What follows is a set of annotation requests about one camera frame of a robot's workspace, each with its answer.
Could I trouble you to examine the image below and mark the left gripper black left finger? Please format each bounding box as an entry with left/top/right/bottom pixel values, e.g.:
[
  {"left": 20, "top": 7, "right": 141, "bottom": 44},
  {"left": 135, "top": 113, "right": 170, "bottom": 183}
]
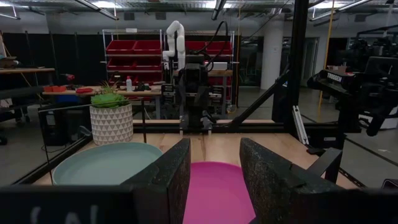
[{"left": 122, "top": 138, "right": 192, "bottom": 224}]

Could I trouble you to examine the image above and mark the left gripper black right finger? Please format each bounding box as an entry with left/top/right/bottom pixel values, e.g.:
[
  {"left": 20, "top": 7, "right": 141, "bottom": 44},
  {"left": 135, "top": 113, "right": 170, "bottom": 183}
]
[{"left": 239, "top": 138, "right": 359, "bottom": 224}]

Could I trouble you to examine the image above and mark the pink plate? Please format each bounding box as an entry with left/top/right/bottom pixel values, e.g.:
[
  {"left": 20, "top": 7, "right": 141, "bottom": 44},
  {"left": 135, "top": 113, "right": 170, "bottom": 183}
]
[{"left": 182, "top": 161, "right": 256, "bottom": 224}]

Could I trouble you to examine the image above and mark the pale green plate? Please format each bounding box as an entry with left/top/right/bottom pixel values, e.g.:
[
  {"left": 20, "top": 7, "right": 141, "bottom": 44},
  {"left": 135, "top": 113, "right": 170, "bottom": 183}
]
[{"left": 52, "top": 142, "right": 164, "bottom": 187}]

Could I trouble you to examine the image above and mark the white metal bar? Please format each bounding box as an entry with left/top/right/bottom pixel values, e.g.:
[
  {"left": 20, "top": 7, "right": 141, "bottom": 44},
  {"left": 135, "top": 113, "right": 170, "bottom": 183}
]
[{"left": 291, "top": 105, "right": 310, "bottom": 146}]

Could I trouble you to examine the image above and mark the white triangle-patterned plant pot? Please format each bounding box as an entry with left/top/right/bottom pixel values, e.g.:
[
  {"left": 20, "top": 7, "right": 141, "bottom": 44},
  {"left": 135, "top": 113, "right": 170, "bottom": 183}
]
[{"left": 89, "top": 103, "right": 134, "bottom": 146}]

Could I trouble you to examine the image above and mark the wooden workbench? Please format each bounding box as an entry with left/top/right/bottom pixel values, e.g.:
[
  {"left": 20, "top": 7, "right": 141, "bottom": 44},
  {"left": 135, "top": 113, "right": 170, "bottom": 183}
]
[{"left": 42, "top": 85, "right": 163, "bottom": 121}]

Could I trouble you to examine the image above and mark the green succulent plant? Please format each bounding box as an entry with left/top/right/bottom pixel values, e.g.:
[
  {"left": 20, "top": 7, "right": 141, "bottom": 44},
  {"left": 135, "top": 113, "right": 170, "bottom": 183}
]
[{"left": 90, "top": 80, "right": 129, "bottom": 109}]

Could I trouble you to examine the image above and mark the red storage bin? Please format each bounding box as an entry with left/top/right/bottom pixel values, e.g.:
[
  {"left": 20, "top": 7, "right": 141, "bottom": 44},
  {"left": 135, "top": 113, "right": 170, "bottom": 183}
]
[
  {"left": 134, "top": 58, "right": 163, "bottom": 72},
  {"left": 205, "top": 40, "right": 234, "bottom": 56},
  {"left": 106, "top": 40, "right": 137, "bottom": 55},
  {"left": 133, "top": 40, "right": 162, "bottom": 55},
  {"left": 185, "top": 40, "right": 208, "bottom": 54},
  {"left": 106, "top": 58, "right": 137, "bottom": 72}
]

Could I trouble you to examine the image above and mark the white round pillar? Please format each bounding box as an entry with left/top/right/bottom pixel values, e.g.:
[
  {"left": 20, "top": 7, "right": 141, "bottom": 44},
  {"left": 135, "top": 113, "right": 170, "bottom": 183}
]
[{"left": 260, "top": 19, "right": 285, "bottom": 91}]

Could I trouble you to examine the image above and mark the metal storage rack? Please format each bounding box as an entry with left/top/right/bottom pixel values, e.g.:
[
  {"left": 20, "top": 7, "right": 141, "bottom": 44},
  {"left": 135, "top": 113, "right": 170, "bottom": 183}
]
[{"left": 101, "top": 28, "right": 236, "bottom": 116}]

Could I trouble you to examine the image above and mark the red tray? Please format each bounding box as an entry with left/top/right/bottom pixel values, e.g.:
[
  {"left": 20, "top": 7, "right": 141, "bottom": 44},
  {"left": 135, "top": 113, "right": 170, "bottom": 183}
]
[{"left": 42, "top": 85, "right": 67, "bottom": 93}]

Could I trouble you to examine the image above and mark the yellow pole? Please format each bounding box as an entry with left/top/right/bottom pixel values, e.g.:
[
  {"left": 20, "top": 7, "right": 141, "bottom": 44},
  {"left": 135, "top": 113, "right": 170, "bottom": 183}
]
[{"left": 316, "top": 0, "right": 336, "bottom": 123}]

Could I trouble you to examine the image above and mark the black table frame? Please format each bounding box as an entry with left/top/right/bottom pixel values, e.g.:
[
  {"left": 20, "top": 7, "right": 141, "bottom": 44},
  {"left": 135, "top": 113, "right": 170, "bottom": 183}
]
[{"left": 12, "top": 0, "right": 368, "bottom": 189}]

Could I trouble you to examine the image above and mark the thick black cable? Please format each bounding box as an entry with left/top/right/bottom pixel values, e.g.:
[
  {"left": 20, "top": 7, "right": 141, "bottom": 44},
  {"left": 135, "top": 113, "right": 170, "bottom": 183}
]
[{"left": 194, "top": 20, "right": 230, "bottom": 71}]

